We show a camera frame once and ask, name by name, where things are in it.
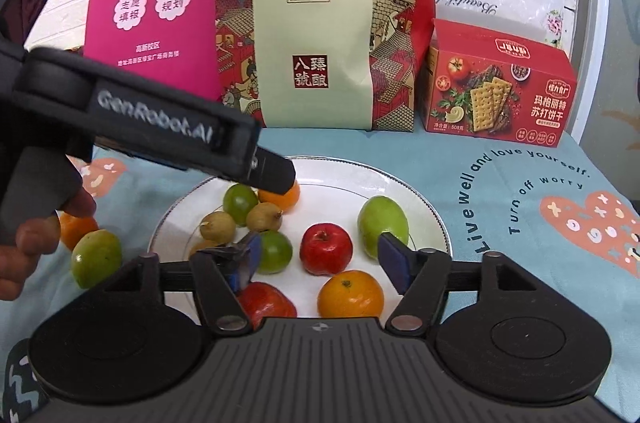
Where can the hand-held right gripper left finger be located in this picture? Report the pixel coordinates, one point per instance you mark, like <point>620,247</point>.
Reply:
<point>247,255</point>

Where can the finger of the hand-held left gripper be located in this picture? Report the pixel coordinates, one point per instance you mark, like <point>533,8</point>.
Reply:
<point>275,173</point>

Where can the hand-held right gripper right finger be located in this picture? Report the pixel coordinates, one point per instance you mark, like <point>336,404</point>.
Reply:
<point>395,260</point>

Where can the orange tangerine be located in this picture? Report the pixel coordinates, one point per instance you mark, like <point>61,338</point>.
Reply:
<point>285,200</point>
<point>77,230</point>
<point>351,298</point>

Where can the medium green plum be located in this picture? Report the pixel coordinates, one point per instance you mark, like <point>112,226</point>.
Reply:
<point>277,253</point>

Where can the brown kiwi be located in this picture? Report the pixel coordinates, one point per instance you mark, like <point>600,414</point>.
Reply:
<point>263,215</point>
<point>217,225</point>

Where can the green mango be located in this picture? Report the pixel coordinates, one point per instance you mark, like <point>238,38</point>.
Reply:
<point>380,218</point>

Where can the small green plum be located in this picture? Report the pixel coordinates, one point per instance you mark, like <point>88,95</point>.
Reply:
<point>240,203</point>

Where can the red wax apple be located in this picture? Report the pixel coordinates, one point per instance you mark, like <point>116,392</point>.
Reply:
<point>267,303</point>

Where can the white plate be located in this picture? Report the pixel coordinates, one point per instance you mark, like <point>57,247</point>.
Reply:
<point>325,203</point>

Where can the small red apple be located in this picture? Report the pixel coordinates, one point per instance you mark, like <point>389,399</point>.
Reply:
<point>326,249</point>

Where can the person's left hand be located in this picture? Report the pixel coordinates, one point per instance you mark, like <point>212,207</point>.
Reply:
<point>35,243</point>

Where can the pink tote bag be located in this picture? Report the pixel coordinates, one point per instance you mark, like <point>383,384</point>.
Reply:
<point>150,3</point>

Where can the red patterned gift bag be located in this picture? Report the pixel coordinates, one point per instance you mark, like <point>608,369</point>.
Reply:
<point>310,53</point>

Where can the blue printed tablecloth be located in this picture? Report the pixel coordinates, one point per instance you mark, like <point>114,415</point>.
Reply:
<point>525,213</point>

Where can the green mango off plate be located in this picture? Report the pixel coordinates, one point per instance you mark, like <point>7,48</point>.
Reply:
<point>96,258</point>

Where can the red cracker box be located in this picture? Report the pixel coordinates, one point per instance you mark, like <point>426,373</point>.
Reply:
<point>500,103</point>

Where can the white appliance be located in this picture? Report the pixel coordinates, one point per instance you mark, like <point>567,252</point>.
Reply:
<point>610,28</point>

